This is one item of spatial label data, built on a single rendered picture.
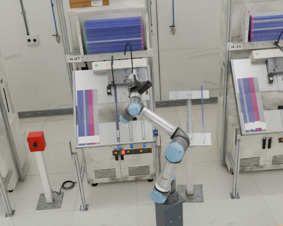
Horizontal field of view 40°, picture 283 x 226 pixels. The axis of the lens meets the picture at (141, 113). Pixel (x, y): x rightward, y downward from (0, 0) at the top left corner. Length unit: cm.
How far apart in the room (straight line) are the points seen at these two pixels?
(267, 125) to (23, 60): 319
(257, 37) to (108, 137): 158
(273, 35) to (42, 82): 304
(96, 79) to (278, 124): 166
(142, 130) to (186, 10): 207
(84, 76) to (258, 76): 158
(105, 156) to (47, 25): 199
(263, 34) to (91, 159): 197
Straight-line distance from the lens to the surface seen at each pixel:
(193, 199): 381
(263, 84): 364
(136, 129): 336
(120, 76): 344
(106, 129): 338
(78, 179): 361
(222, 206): 376
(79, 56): 351
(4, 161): 400
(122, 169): 388
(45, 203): 399
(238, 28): 373
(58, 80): 526
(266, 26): 359
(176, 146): 245
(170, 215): 301
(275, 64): 365
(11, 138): 406
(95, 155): 379
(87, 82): 352
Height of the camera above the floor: 254
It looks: 29 degrees down
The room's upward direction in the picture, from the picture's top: 4 degrees counter-clockwise
